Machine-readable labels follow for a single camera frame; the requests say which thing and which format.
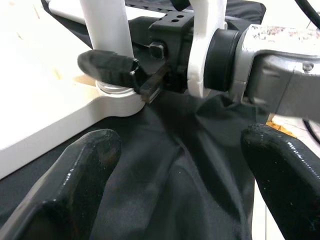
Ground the black tablecloth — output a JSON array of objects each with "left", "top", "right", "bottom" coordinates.
[{"left": 0, "top": 0, "right": 267, "bottom": 240}]

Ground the white plastic table leg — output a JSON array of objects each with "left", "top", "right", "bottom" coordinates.
[
  {"left": 79, "top": 0, "right": 136, "bottom": 95},
  {"left": 48, "top": 0, "right": 166, "bottom": 26}
]

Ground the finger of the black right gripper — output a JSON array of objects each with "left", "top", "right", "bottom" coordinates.
[{"left": 77, "top": 49, "right": 141, "bottom": 95}]

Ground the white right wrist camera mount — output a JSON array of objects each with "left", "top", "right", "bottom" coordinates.
[{"left": 186, "top": 0, "right": 229, "bottom": 99}]

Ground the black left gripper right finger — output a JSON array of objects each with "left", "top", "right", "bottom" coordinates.
[{"left": 240, "top": 122, "right": 320, "bottom": 240}]

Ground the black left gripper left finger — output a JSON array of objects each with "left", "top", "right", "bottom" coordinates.
[{"left": 0, "top": 128, "right": 123, "bottom": 240}]

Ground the yellow cloth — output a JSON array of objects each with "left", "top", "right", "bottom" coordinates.
[{"left": 266, "top": 119, "right": 298, "bottom": 138}]

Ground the white plastic table top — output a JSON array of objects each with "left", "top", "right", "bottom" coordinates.
[{"left": 0, "top": 0, "right": 146, "bottom": 180}]

